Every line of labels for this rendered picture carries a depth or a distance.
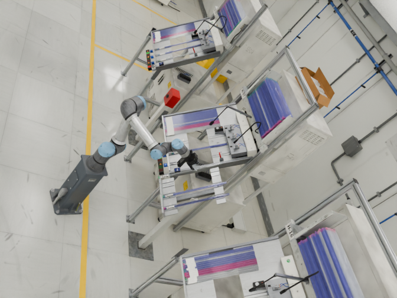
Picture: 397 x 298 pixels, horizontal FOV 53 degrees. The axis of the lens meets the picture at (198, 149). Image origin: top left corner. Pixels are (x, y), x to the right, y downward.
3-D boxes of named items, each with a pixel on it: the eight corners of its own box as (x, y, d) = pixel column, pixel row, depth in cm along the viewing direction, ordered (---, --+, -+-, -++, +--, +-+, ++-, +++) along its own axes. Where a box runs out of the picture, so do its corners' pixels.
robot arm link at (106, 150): (90, 154, 303) (98, 143, 296) (101, 148, 315) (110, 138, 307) (100, 165, 302) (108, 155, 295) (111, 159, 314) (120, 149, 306)
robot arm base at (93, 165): (88, 172, 304) (94, 164, 299) (83, 156, 312) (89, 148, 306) (106, 173, 315) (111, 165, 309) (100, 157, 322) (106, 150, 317)
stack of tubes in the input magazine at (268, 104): (261, 138, 324) (285, 116, 310) (247, 96, 358) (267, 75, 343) (272, 142, 331) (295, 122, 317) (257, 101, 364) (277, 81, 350)
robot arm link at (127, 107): (119, 99, 275) (162, 155, 274) (129, 95, 284) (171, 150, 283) (110, 108, 282) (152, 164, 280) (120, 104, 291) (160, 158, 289)
